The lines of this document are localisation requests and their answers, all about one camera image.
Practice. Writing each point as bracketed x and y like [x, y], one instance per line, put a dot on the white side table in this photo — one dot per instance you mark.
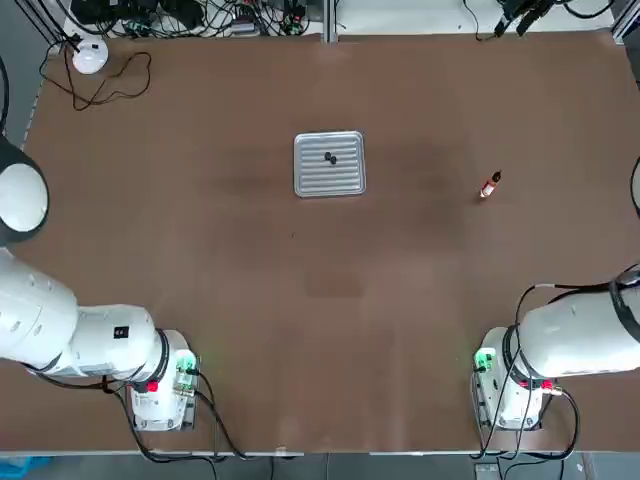
[400, 15]

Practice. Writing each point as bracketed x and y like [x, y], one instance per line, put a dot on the white dome-shaped device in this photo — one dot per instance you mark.
[90, 57]

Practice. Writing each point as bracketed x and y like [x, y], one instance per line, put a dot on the ribbed silver metal tray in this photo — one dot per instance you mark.
[310, 175]

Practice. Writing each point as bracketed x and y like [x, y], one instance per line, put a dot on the grey floor box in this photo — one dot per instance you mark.
[486, 471]

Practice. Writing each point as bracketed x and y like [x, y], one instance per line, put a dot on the oil bottle with red label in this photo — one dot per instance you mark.
[487, 189]

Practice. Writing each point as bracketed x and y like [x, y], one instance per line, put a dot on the aluminium profile post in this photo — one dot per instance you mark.
[330, 20]

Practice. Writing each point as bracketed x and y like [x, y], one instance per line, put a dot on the aluminium frame corner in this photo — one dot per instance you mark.
[627, 20]

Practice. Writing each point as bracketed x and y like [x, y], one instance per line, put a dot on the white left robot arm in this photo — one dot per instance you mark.
[40, 310]

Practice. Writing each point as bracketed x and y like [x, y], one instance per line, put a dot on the blue bin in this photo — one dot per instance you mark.
[20, 467]

